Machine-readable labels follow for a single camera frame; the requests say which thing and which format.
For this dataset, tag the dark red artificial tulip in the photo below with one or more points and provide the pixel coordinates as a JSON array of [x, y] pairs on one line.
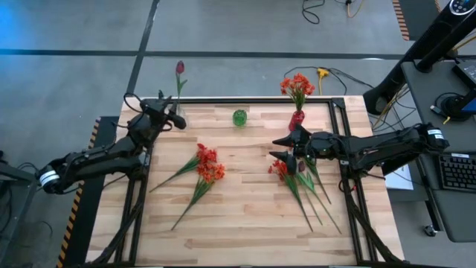
[[302, 180], [180, 67]]

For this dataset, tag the clear glass vase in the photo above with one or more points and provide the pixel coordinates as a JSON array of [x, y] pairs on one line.
[[183, 111]]

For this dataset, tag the grey desk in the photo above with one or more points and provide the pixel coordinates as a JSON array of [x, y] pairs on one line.
[[424, 97]]

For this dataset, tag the black tower fan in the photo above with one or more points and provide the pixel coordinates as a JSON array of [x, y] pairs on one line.
[[427, 44]]

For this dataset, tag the black frame clamp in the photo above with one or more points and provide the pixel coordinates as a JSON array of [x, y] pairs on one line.
[[160, 93]]

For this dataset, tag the black monitor stand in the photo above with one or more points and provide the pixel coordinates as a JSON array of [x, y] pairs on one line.
[[451, 106]]

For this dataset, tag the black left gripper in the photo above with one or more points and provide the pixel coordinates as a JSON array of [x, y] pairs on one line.
[[158, 109]]

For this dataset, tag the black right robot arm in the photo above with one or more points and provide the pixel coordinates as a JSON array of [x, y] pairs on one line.
[[386, 147]]

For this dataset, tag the green glass vase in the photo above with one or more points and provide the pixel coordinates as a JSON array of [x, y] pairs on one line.
[[240, 117]]

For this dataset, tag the black keyboard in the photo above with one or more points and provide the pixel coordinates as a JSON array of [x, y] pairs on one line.
[[459, 173]]

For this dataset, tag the grey metal cart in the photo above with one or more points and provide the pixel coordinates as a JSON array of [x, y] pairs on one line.
[[11, 171]]

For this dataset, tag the white paper sheet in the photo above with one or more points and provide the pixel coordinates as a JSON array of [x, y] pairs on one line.
[[399, 180]]

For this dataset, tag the black aluminium rig frame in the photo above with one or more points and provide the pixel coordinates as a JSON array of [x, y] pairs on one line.
[[241, 100]]

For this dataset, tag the desk caster wheel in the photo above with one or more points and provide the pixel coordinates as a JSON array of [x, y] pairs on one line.
[[430, 231]]

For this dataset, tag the yellow power plug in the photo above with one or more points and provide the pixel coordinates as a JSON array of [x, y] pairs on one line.
[[322, 72]]

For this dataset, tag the red glass vase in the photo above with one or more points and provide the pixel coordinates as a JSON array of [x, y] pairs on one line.
[[296, 117]]

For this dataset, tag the black mat with hazard stripe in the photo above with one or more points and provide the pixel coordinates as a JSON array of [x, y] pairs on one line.
[[401, 20], [83, 231]]

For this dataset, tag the black laptop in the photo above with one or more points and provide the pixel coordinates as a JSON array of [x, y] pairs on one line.
[[466, 70]]

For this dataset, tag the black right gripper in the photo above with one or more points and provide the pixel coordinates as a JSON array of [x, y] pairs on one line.
[[321, 147]]

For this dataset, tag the red artificial flower bunch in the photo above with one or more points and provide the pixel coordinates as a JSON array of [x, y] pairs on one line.
[[204, 152], [279, 168]]

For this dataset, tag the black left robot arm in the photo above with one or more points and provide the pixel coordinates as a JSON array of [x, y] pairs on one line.
[[96, 160]]

